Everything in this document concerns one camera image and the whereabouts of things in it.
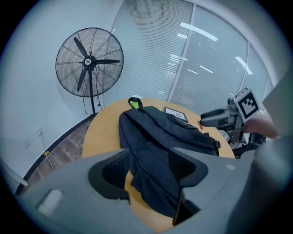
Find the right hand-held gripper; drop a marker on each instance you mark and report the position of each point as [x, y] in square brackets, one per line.
[246, 106]

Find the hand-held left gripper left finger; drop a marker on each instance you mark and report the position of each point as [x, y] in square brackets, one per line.
[75, 189]

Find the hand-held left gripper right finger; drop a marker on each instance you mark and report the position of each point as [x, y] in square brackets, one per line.
[213, 173]

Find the black backpack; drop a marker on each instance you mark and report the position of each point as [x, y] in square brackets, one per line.
[160, 141]

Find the red pen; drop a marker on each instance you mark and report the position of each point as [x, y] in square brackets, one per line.
[200, 125]

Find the black tablet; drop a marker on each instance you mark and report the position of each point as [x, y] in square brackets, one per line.
[176, 114]

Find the black office chair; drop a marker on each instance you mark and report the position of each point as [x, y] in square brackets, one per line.
[245, 148]

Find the yellow floor tape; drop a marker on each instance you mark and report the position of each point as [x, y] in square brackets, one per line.
[47, 153]

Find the round wooden table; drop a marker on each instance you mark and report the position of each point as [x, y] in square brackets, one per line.
[103, 132]

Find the glass partition with blinds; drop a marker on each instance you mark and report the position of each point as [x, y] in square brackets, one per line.
[160, 57]

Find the black standing fan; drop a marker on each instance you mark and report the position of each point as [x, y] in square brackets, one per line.
[88, 61]

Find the white wall socket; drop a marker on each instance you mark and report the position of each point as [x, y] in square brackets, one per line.
[40, 132]

